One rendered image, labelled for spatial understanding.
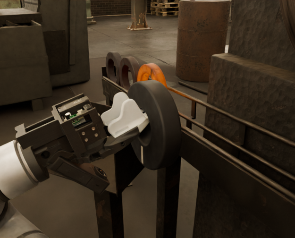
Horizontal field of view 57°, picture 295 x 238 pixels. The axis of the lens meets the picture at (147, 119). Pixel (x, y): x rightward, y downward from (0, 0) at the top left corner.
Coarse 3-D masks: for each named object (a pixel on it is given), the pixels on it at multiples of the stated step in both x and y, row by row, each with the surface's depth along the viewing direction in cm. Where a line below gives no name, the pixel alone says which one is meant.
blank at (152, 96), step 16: (128, 96) 50; (144, 96) 43; (160, 96) 41; (160, 112) 40; (176, 112) 41; (144, 128) 50; (160, 128) 40; (176, 128) 41; (144, 144) 47; (160, 144) 41; (176, 144) 41; (144, 160) 48; (160, 160) 42
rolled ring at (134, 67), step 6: (126, 60) 109; (132, 60) 107; (120, 66) 116; (126, 66) 115; (132, 66) 105; (138, 66) 106; (120, 72) 118; (126, 72) 118; (132, 72) 106; (120, 78) 120; (126, 78) 119; (120, 84) 121; (126, 84) 119
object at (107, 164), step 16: (128, 144) 62; (96, 160) 77; (112, 160) 76; (128, 160) 64; (112, 176) 69; (128, 176) 66; (112, 192) 63; (96, 208) 81; (112, 208) 79; (112, 224) 81
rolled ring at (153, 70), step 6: (144, 66) 96; (150, 66) 93; (156, 66) 93; (138, 72) 102; (144, 72) 97; (150, 72) 93; (156, 72) 91; (138, 78) 103; (144, 78) 102; (156, 78) 90; (162, 78) 90
